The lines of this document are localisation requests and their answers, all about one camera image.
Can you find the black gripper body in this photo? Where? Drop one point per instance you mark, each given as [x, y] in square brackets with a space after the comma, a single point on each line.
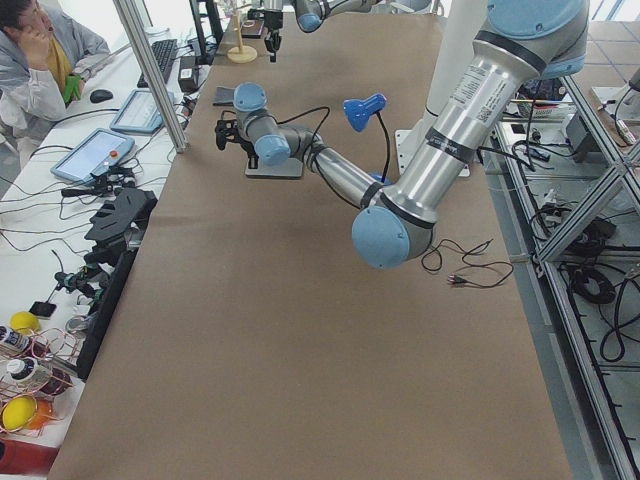
[273, 21]
[246, 146]

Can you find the grey laptop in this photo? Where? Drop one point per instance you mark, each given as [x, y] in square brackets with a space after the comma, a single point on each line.
[291, 169]

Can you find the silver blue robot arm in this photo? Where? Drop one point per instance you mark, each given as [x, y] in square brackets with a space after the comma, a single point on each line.
[519, 41]
[310, 15]

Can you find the wooden mug tree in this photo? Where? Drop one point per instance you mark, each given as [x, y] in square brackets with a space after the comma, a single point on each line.
[232, 45]

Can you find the folded grey cloth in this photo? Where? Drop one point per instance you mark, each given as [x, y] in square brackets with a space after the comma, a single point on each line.
[224, 96]

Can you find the black keyboard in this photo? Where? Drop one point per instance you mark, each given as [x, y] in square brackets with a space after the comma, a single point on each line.
[164, 52]

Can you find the far blue teach pendant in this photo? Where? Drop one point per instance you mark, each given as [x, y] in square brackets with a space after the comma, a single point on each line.
[139, 114]

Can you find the blue teach pendant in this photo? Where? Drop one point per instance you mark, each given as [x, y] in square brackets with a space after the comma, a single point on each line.
[139, 114]
[99, 151]

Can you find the black slotted stand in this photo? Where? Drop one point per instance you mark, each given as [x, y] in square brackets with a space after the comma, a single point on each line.
[129, 210]

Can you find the near blue teach pendant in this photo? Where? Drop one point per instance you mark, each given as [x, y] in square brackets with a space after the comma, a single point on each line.
[99, 151]

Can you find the black computer mouse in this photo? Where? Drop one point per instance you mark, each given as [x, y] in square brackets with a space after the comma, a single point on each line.
[100, 95]

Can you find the person in grey jacket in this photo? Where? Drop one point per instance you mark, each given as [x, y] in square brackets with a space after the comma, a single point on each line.
[41, 49]

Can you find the yellow ball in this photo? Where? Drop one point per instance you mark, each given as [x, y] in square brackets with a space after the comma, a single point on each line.
[19, 413]

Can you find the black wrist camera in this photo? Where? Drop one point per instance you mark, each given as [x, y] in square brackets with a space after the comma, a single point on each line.
[255, 14]
[226, 131]

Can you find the aluminium frame post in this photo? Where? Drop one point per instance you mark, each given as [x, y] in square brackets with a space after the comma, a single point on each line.
[132, 23]

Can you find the copper wire bottle basket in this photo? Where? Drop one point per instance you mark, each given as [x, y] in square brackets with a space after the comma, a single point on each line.
[39, 365]

